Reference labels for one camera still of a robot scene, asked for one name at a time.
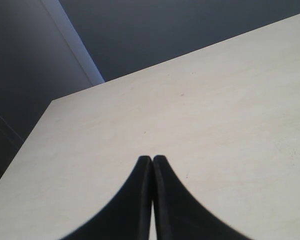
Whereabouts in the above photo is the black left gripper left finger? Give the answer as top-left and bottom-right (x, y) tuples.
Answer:
(64, 155), (154, 240)

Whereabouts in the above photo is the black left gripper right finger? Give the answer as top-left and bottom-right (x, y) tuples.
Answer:
(153, 155), (247, 240)

